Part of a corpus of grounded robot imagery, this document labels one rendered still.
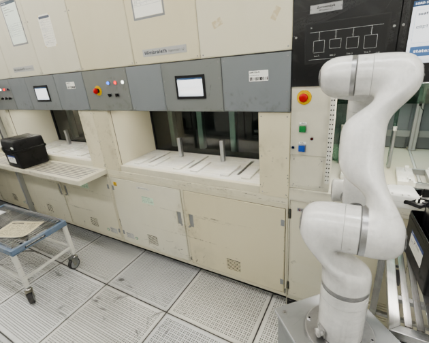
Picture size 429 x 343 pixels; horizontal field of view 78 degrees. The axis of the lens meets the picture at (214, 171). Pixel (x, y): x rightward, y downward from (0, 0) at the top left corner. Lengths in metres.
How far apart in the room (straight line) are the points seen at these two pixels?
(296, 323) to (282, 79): 1.01
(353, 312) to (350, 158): 0.40
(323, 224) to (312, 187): 0.81
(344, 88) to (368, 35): 0.58
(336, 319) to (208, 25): 1.35
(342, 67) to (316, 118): 0.63
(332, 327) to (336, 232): 0.30
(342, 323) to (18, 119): 3.29
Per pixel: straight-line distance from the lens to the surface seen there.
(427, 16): 1.34
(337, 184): 1.06
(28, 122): 3.52
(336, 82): 0.77
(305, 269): 1.80
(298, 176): 1.49
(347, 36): 1.33
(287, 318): 1.00
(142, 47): 1.81
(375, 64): 0.77
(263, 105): 1.42
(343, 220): 0.70
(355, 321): 0.88
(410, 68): 0.77
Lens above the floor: 1.53
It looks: 22 degrees down
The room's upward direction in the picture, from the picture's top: 5 degrees counter-clockwise
